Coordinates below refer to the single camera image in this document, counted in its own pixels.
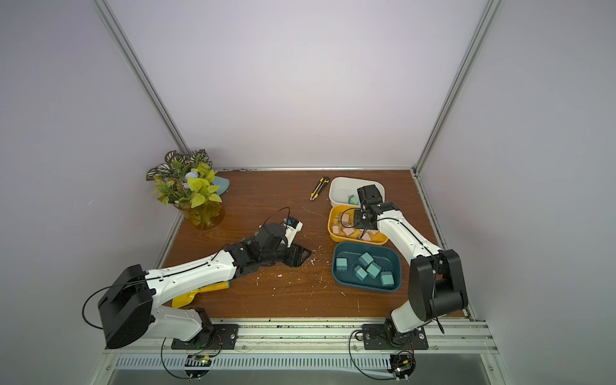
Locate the teal plug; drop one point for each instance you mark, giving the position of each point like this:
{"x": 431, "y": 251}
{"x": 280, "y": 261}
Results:
{"x": 365, "y": 260}
{"x": 341, "y": 264}
{"x": 374, "y": 270}
{"x": 360, "y": 273}
{"x": 387, "y": 279}

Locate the white storage box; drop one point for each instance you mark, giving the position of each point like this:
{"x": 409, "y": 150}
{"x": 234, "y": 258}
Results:
{"x": 342, "y": 187}

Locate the yellow storage box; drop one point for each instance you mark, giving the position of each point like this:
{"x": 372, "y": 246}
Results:
{"x": 341, "y": 228}

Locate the dark teal storage box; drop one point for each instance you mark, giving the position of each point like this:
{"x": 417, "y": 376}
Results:
{"x": 387, "y": 258}

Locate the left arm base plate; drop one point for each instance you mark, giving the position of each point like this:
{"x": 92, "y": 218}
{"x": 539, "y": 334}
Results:
{"x": 217, "y": 337}

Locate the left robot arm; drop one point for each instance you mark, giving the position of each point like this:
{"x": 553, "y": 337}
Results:
{"x": 134, "y": 306}

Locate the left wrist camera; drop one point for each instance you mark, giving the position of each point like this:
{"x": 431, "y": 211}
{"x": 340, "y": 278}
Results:
{"x": 292, "y": 227}

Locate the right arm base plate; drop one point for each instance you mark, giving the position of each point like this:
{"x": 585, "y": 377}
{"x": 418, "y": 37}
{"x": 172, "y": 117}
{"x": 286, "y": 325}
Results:
{"x": 385, "y": 337}

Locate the teal plug bottom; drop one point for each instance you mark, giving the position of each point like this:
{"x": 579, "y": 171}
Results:
{"x": 360, "y": 273}

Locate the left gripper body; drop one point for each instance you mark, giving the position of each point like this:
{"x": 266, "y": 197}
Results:
{"x": 281, "y": 254}

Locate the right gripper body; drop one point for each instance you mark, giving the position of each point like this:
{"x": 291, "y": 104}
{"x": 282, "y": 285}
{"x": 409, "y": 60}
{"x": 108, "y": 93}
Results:
{"x": 362, "y": 219}

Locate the yellow toy shovel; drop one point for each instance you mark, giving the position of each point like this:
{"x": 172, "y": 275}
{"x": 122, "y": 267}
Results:
{"x": 188, "y": 298}

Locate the green plug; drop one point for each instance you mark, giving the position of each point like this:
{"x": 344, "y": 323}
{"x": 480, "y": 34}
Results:
{"x": 353, "y": 200}

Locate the artificial plant in amber vase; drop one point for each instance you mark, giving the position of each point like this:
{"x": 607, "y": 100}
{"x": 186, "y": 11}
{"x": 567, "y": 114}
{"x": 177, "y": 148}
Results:
{"x": 186, "y": 182}

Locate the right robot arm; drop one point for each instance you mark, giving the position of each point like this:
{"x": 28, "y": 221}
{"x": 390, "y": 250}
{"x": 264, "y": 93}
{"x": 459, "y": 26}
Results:
{"x": 436, "y": 286}

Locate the light blue oval object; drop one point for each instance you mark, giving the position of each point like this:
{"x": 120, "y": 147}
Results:
{"x": 222, "y": 184}

